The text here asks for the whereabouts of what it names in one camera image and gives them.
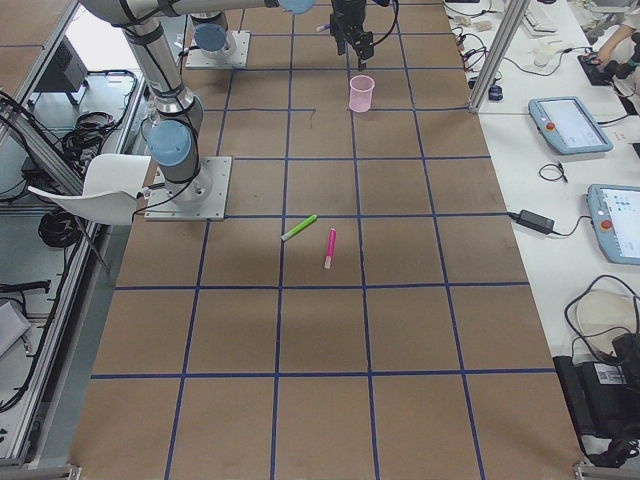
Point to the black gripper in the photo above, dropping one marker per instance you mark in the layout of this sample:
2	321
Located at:
349	12

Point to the pink marker pen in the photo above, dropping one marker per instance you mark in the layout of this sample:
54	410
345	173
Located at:
329	254

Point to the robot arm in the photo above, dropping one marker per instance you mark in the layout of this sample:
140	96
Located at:
145	36
216	23

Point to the pink mesh cup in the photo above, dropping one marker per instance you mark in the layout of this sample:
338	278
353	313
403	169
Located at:
361	92

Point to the green marker pen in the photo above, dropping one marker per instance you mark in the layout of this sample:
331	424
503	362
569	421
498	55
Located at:
299	227

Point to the far teach pendant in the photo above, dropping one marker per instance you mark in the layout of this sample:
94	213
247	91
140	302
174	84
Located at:
567	126

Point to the teach pendant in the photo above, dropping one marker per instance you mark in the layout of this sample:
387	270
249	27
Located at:
614	210
567	126

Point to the black power adapter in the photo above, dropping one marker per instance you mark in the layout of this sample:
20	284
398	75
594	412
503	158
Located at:
533	221

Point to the white plastic chair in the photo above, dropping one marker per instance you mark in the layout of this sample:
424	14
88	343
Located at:
112	189

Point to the near teach pendant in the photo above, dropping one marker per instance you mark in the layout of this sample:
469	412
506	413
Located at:
614	210

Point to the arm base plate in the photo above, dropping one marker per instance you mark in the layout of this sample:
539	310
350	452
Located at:
211	51
205	198

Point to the aluminium frame post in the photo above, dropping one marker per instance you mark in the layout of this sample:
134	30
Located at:
512	17

